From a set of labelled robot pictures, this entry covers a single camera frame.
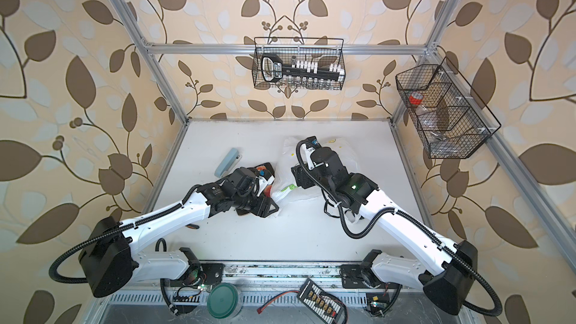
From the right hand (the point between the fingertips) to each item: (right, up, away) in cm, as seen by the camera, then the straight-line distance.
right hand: (302, 168), depth 73 cm
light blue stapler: (-32, -1, +26) cm, 42 cm away
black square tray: (-12, -3, 0) cm, 13 cm away
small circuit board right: (+24, -43, -2) cm, 49 cm away
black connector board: (+6, -41, -5) cm, 42 cm away
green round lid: (-22, -36, -11) cm, 44 cm away
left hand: (-9, -14, +5) cm, 17 cm away
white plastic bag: (-6, -9, +4) cm, 11 cm away
